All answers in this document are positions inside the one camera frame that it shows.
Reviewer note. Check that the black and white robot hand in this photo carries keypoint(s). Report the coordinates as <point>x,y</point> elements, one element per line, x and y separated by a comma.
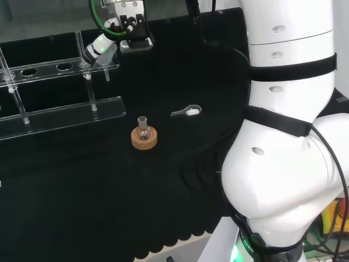
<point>137,30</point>

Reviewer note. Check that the black cloth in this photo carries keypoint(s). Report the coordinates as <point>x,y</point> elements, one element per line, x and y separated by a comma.
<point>81,191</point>

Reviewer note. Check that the translucent plastic funnel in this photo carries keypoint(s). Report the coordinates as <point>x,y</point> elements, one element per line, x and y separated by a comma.
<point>107,62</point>

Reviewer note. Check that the yellow stop button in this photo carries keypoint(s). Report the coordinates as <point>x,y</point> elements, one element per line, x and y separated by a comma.
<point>334,210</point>

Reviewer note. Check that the glass weighing funnel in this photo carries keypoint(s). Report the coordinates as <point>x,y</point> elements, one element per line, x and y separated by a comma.
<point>192,111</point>

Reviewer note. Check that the round-bottom glass flask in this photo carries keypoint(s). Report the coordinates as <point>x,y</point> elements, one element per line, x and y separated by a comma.
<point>143,132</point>

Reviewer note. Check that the clear funnel stand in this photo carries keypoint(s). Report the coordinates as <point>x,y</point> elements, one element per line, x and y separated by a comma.
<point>54,117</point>

